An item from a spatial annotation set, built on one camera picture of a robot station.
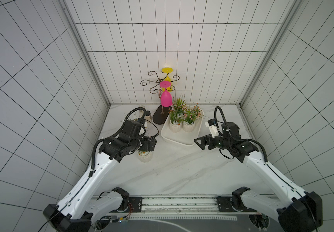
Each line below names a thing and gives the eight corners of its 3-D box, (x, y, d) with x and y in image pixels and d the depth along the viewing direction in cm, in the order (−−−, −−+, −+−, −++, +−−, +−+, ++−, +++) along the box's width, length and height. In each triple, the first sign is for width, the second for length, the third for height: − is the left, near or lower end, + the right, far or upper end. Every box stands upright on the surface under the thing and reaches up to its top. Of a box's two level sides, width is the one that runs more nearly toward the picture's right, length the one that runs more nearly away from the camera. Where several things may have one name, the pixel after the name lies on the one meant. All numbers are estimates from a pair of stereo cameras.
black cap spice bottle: (145, 123, 109) (144, 116, 102) (146, 117, 112) (145, 110, 106) (151, 123, 109) (150, 116, 102) (152, 117, 112) (151, 110, 106)
